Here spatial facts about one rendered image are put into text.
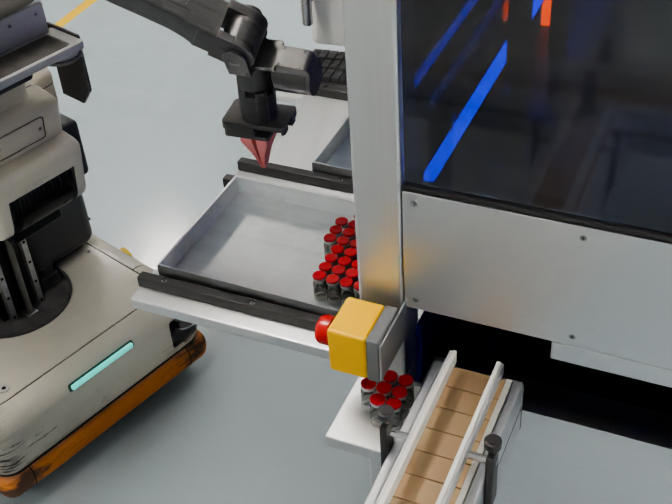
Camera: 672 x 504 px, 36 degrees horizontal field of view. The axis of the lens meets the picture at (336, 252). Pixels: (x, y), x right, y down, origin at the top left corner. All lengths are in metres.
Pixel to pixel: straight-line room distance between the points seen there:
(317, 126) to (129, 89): 2.10
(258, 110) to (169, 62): 2.61
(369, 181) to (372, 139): 0.06
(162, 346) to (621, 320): 1.53
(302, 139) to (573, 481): 0.83
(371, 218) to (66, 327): 1.38
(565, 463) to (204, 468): 1.24
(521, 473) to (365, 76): 0.64
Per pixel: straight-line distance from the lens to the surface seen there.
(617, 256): 1.24
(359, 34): 1.18
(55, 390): 2.46
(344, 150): 1.93
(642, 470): 1.48
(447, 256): 1.30
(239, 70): 1.53
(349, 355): 1.35
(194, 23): 1.49
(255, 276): 1.66
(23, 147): 2.21
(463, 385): 1.40
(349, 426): 1.42
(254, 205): 1.81
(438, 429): 1.35
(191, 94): 3.95
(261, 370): 2.76
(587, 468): 1.50
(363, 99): 1.22
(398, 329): 1.37
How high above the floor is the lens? 1.94
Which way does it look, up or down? 39 degrees down
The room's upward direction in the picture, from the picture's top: 4 degrees counter-clockwise
